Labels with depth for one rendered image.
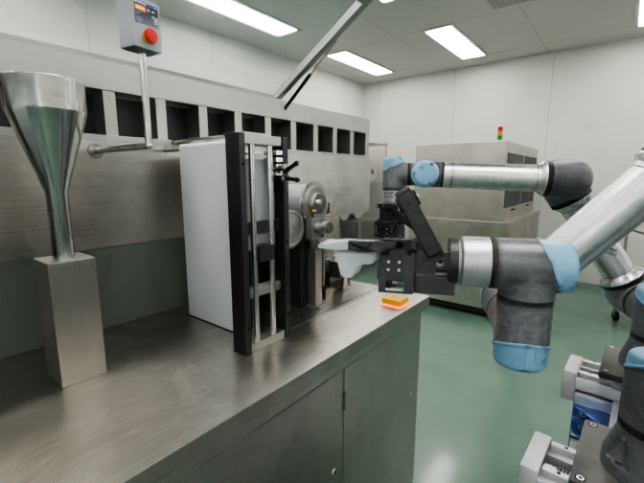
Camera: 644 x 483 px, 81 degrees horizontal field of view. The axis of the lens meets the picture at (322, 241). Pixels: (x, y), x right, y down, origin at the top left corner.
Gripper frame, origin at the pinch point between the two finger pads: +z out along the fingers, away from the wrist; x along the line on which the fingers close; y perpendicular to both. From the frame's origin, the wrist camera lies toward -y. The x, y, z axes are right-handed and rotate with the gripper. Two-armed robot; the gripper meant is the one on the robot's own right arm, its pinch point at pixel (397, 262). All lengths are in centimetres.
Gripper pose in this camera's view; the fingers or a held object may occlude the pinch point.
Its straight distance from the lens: 133.6
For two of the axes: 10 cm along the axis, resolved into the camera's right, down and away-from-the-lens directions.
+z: 0.0, 9.9, 1.7
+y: -7.9, -1.0, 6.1
